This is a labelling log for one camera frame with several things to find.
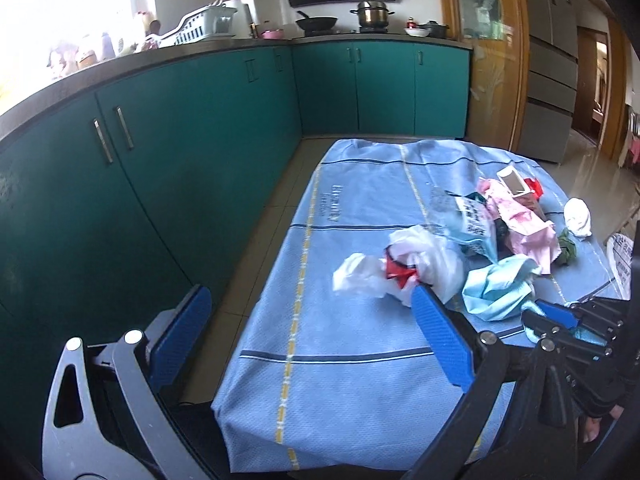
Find light blue face mask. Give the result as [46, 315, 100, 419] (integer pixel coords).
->
[462, 255, 544, 322]

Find white lined trash bin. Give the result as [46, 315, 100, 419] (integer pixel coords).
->
[605, 233, 634, 300]

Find steel stock pot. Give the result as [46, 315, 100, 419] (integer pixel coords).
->
[350, 0, 394, 30]

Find clear printed snack bag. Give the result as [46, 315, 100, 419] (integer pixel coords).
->
[427, 188, 498, 263]

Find red snack wrapper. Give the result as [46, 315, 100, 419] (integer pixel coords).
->
[524, 178, 544, 200]

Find black wok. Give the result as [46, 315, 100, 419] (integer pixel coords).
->
[296, 11, 337, 34]

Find black lidded pot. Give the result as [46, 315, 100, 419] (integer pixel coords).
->
[419, 20, 449, 39]

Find right hand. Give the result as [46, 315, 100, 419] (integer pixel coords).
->
[582, 405, 624, 443]

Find pink bowl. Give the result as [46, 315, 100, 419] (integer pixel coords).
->
[262, 29, 284, 40]

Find teal lower cabinets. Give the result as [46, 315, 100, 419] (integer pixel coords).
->
[1, 39, 471, 456]

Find green vegetable leaf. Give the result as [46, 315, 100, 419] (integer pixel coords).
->
[554, 229, 577, 266]

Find pink plastic bag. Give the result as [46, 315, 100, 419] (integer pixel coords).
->
[477, 178, 561, 275]

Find white dish rack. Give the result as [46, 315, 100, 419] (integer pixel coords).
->
[158, 0, 238, 48]

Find grey refrigerator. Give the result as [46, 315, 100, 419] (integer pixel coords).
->
[518, 0, 578, 164]

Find blue white ointment box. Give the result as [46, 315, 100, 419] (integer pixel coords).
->
[497, 165, 546, 220]

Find white bowl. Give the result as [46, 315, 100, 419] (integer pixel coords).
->
[405, 28, 430, 38]

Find blue tablecloth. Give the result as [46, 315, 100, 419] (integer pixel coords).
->
[210, 138, 629, 475]

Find white plastic bag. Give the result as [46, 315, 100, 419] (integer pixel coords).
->
[332, 226, 468, 307]

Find white tissue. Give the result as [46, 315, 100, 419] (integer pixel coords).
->
[563, 197, 592, 238]

